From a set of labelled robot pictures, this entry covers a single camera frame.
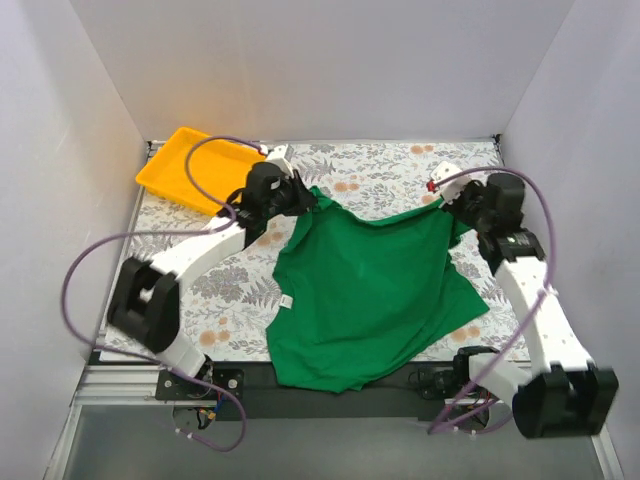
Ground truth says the green t shirt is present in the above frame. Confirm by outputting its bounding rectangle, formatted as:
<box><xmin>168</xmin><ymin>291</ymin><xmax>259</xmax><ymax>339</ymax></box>
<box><xmin>266</xmin><ymin>188</ymin><xmax>489</xmax><ymax>393</ymax></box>

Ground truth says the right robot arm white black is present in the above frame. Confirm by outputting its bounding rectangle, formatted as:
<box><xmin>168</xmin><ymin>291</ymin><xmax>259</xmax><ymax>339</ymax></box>
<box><xmin>428</xmin><ymin>165</ymin><xmax>619</xmax><ymax>439</ymax></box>

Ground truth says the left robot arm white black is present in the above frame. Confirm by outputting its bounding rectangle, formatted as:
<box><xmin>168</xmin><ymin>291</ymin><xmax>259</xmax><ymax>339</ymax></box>
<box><xmin>106</xmin><ymin>158</ymin><xmax>317</xmax><ymax>400</ymax></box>

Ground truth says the yellow plastic tray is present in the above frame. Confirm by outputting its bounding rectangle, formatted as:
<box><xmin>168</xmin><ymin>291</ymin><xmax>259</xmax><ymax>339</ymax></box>
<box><xmin>136</xmin><ymin>127</ymin><xmax>265</xmax><ymax>216</ymax></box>

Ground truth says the floral table mat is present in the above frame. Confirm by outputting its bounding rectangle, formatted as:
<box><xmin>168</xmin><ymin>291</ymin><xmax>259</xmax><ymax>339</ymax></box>
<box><xmin>123</xmin><ymin>141</ymin><xmax>518</xmax><ymax>361</ymax></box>

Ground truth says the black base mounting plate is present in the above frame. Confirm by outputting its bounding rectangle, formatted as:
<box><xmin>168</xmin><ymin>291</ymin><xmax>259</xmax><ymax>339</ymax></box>
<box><xmin>154</xmin><ymin>358</ymin><xmax>501</xmax><ymax>421</ymax></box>

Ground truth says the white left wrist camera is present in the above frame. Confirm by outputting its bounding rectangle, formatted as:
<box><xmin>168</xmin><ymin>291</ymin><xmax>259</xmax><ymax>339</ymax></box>
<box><xmin>265</xmin><ymin>144</ymin><xmax>294</xmax><ymax>177</ymax></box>

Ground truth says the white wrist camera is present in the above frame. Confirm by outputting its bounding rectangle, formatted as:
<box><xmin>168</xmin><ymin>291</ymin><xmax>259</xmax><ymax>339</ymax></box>
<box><xmin>265</xmin><ymin>144</ymin><xmax>294</xmax><ymax>177</ymax></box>
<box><xmin>426</xmin><ymin>161</ymin><xmax>471</xmax><ymax>204</ymax></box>

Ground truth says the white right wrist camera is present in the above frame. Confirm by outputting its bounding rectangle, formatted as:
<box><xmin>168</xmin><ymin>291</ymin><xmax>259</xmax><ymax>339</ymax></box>
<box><xmin>426</xmin><ymin>161</ymin><xmax>471</xmax><ymax>204</ymax></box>

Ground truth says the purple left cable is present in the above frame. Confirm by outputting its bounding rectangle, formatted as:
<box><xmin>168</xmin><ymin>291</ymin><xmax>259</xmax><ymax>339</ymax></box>
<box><xmin>60</xmin><ymin>134</ymin><xmax>271</xmax><ymax>453</ymax></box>

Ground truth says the purple cable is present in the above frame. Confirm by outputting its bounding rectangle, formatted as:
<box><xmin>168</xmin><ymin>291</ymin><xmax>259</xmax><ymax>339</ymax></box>
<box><xmin>427</xmin><ymin>168</ymin><xmax>559</xmax><ymax>435</ymax></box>
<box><xmin>60</xmin><ymin>134</ymin><xmax>271</xmax><ymax>453</ymax></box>

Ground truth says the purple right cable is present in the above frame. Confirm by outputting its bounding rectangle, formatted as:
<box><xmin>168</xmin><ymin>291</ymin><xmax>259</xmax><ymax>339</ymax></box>
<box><xmin>427</xmin><ymin>168</ymin><xmax>559</xmax><ymax>435</ymax></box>

